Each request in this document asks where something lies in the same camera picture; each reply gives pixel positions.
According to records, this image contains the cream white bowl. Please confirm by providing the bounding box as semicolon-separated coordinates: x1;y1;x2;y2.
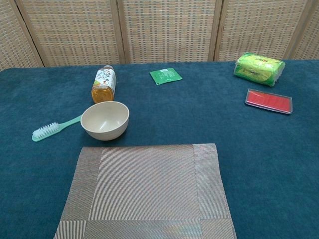
80;101;130;141

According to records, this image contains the beige woven placemat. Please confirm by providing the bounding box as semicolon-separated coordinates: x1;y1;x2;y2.
53;143;237;239

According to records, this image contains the dark teal table cloth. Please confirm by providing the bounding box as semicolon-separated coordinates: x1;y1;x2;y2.
0;59;319;239

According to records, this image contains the green foil sachet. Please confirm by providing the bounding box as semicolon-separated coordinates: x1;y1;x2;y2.
149;67;183;86

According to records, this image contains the tea bottle with printed label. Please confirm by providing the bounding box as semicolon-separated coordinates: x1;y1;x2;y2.
91;65;117;104

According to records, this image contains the woven wooden folding screen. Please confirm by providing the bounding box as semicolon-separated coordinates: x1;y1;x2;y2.
0;0;319;72

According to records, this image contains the red pad in clear case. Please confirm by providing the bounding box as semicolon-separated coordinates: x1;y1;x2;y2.
245;88;293;116

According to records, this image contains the green yellow tissue pack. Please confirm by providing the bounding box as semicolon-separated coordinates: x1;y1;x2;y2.
233;52;286;88

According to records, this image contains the mint green scrub brush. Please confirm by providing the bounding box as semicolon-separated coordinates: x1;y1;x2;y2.
31;115;83;142

